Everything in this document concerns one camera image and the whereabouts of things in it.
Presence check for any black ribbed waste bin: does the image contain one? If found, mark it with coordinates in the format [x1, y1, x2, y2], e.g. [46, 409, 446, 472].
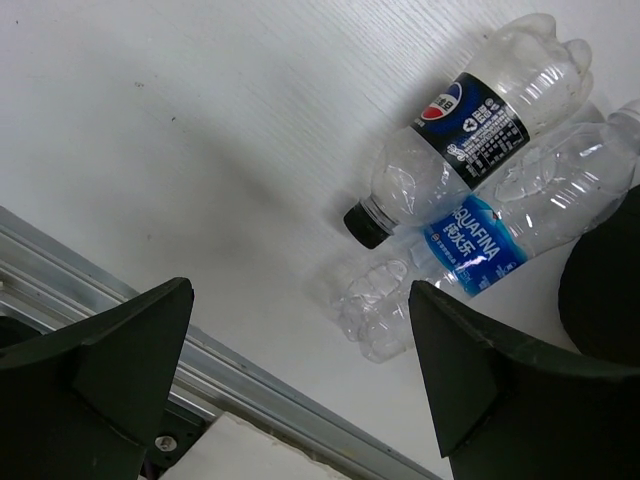
[558, 187, 639, 367]

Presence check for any black label Pepsi bottle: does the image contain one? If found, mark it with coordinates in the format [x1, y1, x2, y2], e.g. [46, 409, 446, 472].
[343, 13, 593, 249]

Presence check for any blue label Aquafina bottle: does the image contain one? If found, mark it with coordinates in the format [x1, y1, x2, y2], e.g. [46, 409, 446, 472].
[336, 100, 639, 363]

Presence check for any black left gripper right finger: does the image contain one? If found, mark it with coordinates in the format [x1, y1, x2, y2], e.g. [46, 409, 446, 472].
[409, 281, 639, 479]

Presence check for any aluminium table edge rail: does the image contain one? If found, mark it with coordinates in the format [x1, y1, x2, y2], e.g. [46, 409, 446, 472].
[1, 210, 430, 479]

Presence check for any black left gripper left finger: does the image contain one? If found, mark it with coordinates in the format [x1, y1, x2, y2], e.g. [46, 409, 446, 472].
[1, 277, 193, 479]

